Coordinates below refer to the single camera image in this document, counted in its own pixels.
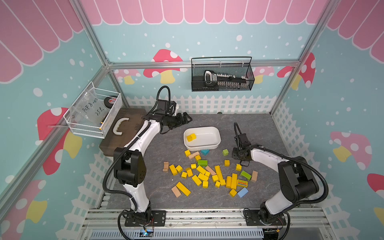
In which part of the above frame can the white oval plastic tub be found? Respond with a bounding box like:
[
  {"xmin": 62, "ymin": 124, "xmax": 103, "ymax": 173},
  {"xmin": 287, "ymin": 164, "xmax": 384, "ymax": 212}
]
[{"xmin": 183, "ymin": 127, "xmax": 221, "ymax": 151}]

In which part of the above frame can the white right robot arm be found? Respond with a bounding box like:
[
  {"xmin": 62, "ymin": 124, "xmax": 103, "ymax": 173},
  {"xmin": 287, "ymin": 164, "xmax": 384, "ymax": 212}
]
[{"xmin": 233, "ymin": 123, "xmax": 329, "ymax": 225}]

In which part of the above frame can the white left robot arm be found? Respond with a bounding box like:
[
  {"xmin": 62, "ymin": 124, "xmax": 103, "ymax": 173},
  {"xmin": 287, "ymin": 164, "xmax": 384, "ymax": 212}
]
[{"xmin": 103, "ymin": 86, "xmax": 193, "ymax": 227}]

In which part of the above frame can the green slanted block right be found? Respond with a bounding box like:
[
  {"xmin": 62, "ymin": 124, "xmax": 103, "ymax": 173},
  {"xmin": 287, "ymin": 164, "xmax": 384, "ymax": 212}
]
[{"xmin": 241, "ymin": 171, "xmax": 252, "ymax": 181}]

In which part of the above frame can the long yellow block upright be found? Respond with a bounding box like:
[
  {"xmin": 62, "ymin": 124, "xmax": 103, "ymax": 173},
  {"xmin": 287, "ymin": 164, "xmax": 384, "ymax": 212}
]
[{"xmin": 231, "ymin": 174, "xmax": 238, "ymax": 190}]

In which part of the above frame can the rainbow striped block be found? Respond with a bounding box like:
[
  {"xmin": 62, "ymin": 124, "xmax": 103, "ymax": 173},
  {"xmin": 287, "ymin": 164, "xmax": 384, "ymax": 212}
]
[{"xmin": 237, "ymin": 179, "xmax": 248, "ymax": 188}]

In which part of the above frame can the teal triangular block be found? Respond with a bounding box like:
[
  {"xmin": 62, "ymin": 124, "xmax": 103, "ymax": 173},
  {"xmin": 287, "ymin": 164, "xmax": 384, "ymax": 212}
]
[{"xmin": 201, "ymin": 150, "xmax": 210, "ymax": 156}]

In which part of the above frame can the light blue block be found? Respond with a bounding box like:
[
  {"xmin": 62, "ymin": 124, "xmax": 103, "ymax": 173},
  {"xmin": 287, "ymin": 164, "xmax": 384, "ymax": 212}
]
[{"xmin": 237, "ymin": 188, "xmax": 249, "ymax": 198}]

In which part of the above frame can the green rectangular block centre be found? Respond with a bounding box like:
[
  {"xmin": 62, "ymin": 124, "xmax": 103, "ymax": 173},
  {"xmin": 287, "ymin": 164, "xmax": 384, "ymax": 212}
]
[{"xmin": 198, "ymin": 160, "xmax": 208, "ymax": 168}]

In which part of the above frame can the brown lidded storage box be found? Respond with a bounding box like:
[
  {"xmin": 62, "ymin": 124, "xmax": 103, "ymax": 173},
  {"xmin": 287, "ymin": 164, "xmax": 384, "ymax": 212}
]
[{"xmin": 99, "ymin": 108, "xmax": 147, "ymax": 157}]

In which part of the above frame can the brown small block left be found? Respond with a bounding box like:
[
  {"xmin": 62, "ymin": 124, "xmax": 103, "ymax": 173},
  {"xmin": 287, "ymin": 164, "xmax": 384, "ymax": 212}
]
[{"xmin": 163, "ymin": 162, "xmax": 169, "ymax": 173}]

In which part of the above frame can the black tape roll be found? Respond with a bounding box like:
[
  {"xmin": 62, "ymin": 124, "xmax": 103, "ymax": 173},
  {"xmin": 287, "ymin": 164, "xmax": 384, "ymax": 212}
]
[{"xmin": 104, "ymin": 96, "xmax": 117, "ymax": 109}]

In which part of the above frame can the long yellow block bottom left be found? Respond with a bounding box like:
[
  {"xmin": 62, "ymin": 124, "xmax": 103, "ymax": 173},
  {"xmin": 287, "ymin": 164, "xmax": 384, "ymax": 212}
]
[{"xmin": 176, "ymin": 182, "xmax": 191, "ymax": 197}]

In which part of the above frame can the tan wooden block bottom left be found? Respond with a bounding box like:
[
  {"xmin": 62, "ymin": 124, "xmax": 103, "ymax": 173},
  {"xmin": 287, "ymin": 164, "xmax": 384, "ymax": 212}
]
[{"xmin": 172, "ymin": 186, "xmax": 182, "ymax": 198}]

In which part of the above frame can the black wire mesh basket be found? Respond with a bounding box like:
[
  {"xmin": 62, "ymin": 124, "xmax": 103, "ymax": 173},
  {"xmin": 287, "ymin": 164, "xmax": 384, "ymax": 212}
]
[{"xmin": 191, "ymin": 57, "xmax": 255, "ymax": 92}]

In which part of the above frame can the clear wire wall basket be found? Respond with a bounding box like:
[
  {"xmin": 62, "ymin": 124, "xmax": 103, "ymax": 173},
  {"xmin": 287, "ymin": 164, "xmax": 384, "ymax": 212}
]
[{"xmin": 64, "ymin": 82, "xmax": 123, "ymax": 139}]

